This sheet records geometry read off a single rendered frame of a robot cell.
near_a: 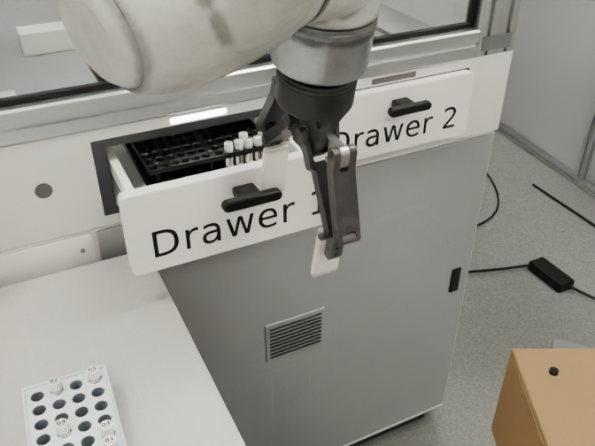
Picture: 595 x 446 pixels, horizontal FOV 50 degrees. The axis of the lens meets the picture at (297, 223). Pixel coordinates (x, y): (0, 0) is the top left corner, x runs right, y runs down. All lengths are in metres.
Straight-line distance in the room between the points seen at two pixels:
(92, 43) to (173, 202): 0.39
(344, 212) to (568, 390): 0.25
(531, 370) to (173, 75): 0.41
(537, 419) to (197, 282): 0.61
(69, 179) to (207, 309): 0.33
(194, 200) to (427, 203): 0.55
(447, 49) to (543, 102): 1.84
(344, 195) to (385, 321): 0.74
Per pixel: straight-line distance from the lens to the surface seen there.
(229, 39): 0.38
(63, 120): 0.86
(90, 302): 0.87
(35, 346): 0.83
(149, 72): 0.37
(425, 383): 1.54
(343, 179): 0.59
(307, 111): 0.58
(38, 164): 0.87
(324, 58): 0.55
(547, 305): 2.12
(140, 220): 0.76
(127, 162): 1.01
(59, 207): 0.91
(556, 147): 2.87
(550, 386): 0.62
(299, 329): 1.20
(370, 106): 0.99
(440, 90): 1.06
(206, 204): 0.77
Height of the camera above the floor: 1.30
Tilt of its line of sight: 34 degrees down
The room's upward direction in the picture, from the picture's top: straight up
